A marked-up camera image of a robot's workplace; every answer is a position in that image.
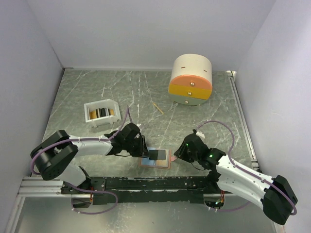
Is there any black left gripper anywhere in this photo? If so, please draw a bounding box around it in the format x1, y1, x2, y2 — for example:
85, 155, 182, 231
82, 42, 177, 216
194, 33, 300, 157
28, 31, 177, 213
123, 134, 151, 157

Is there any pink leather card holder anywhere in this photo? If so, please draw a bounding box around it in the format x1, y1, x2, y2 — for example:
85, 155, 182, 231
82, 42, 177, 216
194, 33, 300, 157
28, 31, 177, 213
138, 147, 174, 169

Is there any white card storage box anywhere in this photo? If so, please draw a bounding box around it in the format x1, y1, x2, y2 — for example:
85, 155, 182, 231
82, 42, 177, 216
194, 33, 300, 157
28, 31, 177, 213
84, 99, 121, 128

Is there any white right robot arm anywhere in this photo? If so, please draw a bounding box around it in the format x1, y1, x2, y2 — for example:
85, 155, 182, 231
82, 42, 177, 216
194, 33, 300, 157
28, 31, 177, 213
174, 133, 298, 225

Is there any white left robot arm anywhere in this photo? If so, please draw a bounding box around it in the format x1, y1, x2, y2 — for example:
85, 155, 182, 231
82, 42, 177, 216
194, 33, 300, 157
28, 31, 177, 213
30, 123, 149, 194

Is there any gold card stack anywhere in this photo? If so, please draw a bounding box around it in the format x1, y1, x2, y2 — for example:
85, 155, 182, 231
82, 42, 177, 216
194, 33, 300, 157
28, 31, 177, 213
89, 108, 115, 119

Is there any small wooden stick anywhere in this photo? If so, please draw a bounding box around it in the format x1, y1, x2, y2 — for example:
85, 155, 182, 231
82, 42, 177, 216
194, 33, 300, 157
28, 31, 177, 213
153, 102, 164, 114

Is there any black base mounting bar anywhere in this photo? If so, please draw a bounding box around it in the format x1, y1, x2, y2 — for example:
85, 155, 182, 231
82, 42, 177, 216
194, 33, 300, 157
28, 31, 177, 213
60, 176, 235, 206

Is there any round white drawer cabinet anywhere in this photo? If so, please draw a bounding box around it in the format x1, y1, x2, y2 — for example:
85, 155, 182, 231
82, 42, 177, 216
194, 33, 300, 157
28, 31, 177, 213
168, 54, 213, 106

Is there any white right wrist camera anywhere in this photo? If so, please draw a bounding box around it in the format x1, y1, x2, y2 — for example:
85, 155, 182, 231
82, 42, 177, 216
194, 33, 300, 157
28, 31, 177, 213
193, 129, 205, 140

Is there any aluminium right side rail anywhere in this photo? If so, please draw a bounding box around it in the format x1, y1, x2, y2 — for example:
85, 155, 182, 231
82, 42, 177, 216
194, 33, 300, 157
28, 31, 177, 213
226, 70, 261, 172

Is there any aluminium rail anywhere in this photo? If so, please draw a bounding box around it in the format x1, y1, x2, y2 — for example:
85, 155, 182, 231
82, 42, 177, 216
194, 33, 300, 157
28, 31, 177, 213
226, 70, 261, 172
17, 176, 73, 198

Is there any aluminium front rail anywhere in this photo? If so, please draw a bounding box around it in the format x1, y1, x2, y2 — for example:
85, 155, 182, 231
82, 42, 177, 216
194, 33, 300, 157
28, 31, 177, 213
17, 176, 73, 198

